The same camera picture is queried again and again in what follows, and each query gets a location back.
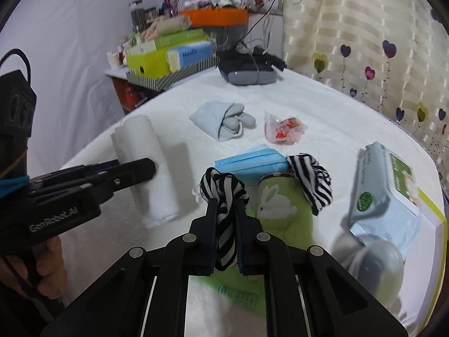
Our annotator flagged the white towel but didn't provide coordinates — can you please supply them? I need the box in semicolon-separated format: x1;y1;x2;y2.
111;116;180;229

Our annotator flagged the green plastic bag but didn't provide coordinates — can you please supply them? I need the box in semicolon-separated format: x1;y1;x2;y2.
189;267;265;316

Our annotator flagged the green rabbit sock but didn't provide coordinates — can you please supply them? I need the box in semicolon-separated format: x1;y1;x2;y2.
247;174;313;249

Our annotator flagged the black white striped sock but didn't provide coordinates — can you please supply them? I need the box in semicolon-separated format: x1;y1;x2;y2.
200;167;250;272

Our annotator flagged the light blue grey sock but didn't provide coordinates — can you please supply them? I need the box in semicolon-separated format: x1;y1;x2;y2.
189;101;256;142

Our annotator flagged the blue face mask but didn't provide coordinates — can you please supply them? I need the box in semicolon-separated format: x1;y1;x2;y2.
192;143;290;204

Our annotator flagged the red snack packet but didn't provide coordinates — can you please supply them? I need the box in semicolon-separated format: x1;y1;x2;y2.
264;112;308;145

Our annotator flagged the left hand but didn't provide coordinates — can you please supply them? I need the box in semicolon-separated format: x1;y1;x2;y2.
1;236;68;300

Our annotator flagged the striped cardboard tray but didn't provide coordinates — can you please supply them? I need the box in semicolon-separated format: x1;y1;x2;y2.
126;56;220;91

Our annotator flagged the green file box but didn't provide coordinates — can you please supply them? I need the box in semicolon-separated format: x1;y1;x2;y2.
125;28;209;79

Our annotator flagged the wet wipes pack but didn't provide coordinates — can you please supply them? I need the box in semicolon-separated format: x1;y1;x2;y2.
349;142;421;259

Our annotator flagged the yellow-green shallow box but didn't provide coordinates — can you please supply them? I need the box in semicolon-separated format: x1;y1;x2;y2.
399;191;448;336

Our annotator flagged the blue tissue pack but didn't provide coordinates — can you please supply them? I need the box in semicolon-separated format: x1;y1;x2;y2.
166;40;213;73

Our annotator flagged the VR headset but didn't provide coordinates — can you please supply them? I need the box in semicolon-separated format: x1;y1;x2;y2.
218;46;287;86

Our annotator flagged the orange tray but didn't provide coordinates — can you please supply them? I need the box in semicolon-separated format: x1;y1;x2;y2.
179;8;249;28

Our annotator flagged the heart pattern curtain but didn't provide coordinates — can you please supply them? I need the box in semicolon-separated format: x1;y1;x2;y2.
283;0;448;176

